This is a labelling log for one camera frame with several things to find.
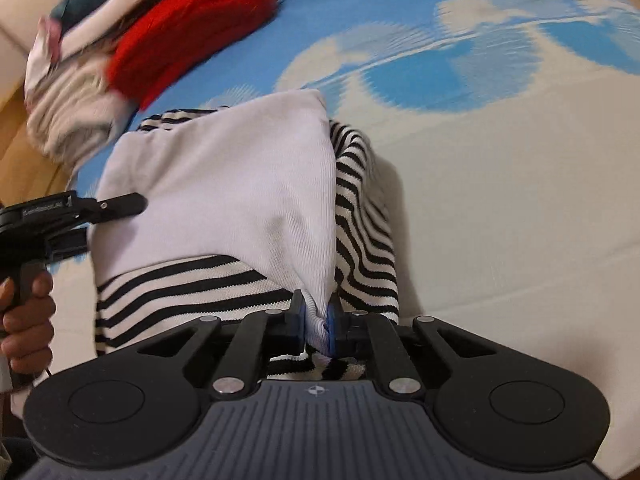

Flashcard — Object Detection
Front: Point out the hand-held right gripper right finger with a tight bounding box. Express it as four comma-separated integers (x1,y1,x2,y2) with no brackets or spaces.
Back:
326,299,502,402

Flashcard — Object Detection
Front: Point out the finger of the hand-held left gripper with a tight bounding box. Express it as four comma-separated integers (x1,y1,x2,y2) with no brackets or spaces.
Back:
46,227,92,262
77,192,149,224

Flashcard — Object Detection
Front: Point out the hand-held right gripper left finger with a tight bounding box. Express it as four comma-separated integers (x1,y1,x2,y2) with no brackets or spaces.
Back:
135,288,307,402

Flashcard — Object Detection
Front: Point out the black white striped shirt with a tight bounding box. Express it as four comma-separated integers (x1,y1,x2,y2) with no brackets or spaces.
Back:
92,88,402,382

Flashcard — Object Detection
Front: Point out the pile of folded clothes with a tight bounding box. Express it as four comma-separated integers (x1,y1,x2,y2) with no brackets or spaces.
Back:
24,0,241,111

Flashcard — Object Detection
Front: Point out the person's left hand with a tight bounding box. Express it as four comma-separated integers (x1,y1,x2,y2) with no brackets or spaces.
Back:
0,266,57,377

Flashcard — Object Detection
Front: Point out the white knit cloth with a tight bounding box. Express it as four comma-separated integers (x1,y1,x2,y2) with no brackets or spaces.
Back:
26,57,133,168

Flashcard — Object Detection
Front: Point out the red folded cloth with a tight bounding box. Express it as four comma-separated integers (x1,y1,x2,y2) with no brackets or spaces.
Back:
106,0,277,112

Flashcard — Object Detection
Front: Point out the blue white patterned mat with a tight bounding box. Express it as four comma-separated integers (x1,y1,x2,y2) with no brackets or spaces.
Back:
47,0,640,480

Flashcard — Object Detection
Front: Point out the wooden bed frame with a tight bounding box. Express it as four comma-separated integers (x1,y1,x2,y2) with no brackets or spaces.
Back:
0,89,78,207

